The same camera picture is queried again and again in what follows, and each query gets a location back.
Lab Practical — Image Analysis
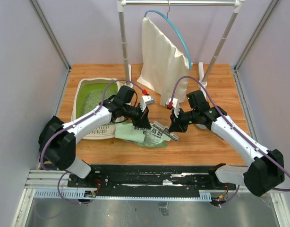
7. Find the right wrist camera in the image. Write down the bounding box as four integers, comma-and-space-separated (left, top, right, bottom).
165, 98, 180, 118

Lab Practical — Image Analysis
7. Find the cream cloth bag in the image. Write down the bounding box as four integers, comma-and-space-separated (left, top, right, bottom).
137, 17, 190, 106

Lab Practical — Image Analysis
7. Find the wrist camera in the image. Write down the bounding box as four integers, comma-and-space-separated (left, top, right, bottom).
140, 95, 155, 112
165, 98, 180, 118

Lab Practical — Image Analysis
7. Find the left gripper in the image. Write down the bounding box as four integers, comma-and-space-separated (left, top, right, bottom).
123, 103, 152, 129

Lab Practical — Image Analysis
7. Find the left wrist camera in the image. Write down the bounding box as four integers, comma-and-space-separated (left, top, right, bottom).
140, 95, 155, 112

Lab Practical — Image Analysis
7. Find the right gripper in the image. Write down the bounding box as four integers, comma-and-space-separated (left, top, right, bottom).
168, 107, 198, 133

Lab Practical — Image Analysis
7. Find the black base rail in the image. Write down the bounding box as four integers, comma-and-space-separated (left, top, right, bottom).
67, 163, 225, 198

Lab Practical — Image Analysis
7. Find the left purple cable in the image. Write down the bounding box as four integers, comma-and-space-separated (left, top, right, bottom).
40, 79, 148, 171

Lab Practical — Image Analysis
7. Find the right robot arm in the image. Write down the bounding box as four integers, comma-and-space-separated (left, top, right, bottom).
166, 90, 285, 197

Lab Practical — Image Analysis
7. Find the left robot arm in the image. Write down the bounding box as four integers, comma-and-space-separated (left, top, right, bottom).
39, 86, 154, 187

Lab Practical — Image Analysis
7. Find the green cat litter bag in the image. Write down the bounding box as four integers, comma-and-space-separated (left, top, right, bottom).
115, 122, 171, 148

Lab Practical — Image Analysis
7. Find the cream green litter box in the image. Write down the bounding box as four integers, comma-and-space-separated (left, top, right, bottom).
71, 78, 125, 140

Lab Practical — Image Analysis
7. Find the piano pattern bag clip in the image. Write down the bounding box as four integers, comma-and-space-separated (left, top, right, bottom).
152, 121, 179, 142

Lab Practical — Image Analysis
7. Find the grey metal scoop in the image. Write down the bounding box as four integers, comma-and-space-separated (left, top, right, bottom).
196, 124, 207, 130

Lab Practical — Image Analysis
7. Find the white clothes rack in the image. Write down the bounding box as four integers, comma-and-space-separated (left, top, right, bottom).
116, 0, 247, 112

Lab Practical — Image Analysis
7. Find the blue clothes hanger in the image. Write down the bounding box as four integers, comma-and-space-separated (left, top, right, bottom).
144, 10, 192, 70

